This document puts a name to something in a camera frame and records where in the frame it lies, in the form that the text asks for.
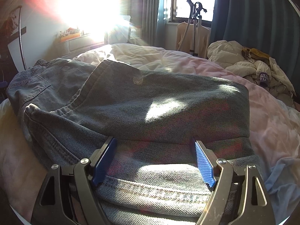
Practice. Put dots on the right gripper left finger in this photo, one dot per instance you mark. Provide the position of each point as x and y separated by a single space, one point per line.
54 204

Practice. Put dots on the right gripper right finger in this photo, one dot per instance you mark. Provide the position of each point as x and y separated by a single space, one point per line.
238 194

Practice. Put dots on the grey denim jeans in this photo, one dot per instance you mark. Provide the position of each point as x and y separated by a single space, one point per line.
67 109

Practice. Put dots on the light blue cloth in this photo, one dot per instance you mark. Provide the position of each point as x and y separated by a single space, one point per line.
282 183

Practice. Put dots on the pink cream bed duvet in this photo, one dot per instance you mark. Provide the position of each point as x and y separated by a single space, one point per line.
273 128

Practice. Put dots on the purple sock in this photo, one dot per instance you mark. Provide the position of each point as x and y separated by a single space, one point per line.
264 79

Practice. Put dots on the mustard yellow garment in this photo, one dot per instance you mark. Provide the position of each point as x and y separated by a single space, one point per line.
253 53

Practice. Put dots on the cream puffer jacket pile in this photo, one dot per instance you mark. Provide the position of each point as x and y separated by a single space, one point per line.
228 55

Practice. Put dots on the white desk with drawers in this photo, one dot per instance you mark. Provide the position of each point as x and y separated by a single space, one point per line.
72 45

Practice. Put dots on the beige hanging garment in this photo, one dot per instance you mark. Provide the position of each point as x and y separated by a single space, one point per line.
203 36

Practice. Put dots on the orange tray with items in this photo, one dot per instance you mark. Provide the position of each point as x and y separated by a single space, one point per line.
70 33

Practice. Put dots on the white black chair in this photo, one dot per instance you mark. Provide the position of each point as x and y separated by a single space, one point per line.
119 30

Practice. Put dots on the teal right curtain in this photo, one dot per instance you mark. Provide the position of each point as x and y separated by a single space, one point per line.
271 26

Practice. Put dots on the teal curtain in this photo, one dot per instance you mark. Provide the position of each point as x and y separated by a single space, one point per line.
148 22
271 26

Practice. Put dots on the garment steamer stand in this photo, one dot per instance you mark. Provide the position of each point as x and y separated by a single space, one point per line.
195 18

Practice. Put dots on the teal left curtain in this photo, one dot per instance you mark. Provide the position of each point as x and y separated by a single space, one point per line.
148 22

